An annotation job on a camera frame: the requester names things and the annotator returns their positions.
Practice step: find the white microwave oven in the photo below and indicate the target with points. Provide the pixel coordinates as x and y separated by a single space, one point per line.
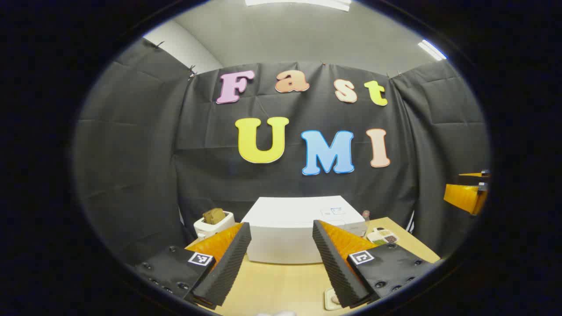
285 228

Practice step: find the white sectioned tray with grains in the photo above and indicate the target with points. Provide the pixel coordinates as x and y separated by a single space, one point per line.
383 237

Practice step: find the long ceiling light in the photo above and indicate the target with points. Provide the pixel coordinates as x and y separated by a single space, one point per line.
431 49
298 3

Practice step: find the brown bread slice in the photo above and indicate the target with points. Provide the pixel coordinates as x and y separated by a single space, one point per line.
214 216

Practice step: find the white toaster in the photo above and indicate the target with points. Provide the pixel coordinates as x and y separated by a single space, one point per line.
206 230

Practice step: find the small square plate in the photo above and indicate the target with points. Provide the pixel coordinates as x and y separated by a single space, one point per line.
329 299

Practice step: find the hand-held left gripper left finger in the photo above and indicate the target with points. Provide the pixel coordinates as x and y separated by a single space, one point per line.
228 267

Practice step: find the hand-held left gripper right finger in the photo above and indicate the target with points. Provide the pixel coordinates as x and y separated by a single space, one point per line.
336 267

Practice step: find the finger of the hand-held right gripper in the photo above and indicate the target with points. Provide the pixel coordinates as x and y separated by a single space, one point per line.
463 197
474 174

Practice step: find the black backdrop cloth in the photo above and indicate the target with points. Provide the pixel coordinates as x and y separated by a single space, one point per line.
140 175

